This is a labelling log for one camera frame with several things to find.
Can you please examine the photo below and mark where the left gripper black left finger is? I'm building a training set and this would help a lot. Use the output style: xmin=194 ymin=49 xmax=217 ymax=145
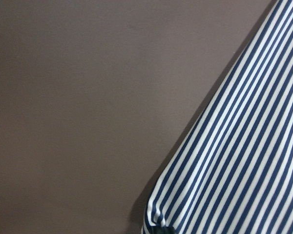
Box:
xmin=149 ymin=226 xmax=163 ymax=234

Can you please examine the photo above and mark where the blue white striped polo shirt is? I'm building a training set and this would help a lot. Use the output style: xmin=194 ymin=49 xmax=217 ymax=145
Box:
xmin=141 ymin=0 xmax=293 ymax=234

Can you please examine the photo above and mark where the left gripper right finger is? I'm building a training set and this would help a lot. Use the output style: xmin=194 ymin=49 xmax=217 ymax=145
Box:
xmin=163 ymin=227 xmax=174 ymax=234

